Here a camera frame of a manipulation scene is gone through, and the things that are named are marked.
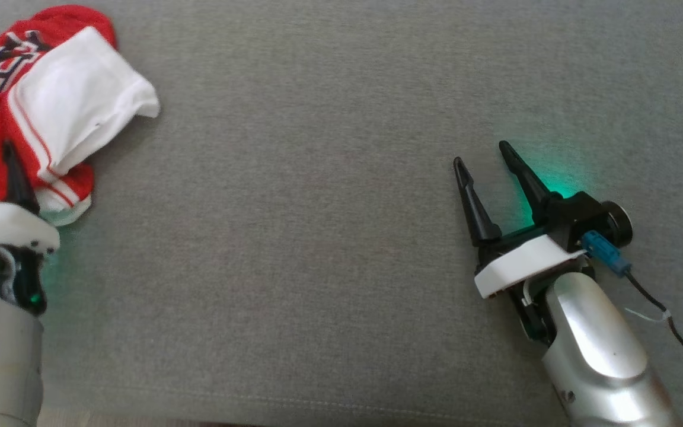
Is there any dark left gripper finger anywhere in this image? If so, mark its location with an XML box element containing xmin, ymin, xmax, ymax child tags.
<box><xmin>1</xmin><ymin>141</ymin><xmax>40</xmax><ymax>213</ymax></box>

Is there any large grey sofa seat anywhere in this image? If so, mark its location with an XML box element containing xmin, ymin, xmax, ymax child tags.
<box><xmin>0</xmin><ymin>0</ymin><xmax>683</xmax><ymax>427</ymax></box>

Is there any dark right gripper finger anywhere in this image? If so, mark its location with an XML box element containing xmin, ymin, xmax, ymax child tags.
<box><xmin>453</xmin><ymin>157</ymin><xmax>503</xmax><ymax>247</ymax></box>
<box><xmin>499</xmin><ymin>140</ymin><xmax>562</xmax><ymax>224</ymax></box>

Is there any red white lettered jersey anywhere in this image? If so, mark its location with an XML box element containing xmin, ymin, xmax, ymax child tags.
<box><xmin>0</xmin><ymin>5</ymin><xmax>161</xmax><ymax>227</ymax></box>

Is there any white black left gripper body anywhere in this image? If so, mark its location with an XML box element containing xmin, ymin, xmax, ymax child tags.
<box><xmin>0</xmin><ymin>202</ymin><xmax>60</xmax><ymax>315</ymax></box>

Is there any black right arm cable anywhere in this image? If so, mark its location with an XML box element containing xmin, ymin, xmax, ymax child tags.
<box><xmin>582</xmin><ymin>231</ymin><xmax>683</xmax><ymax>401</ymax></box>

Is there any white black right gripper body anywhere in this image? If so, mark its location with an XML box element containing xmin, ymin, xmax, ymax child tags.
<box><xmin>474</xmin><ymin>233</ymin><xmax>586</xmax><ymax>343</ymax></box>

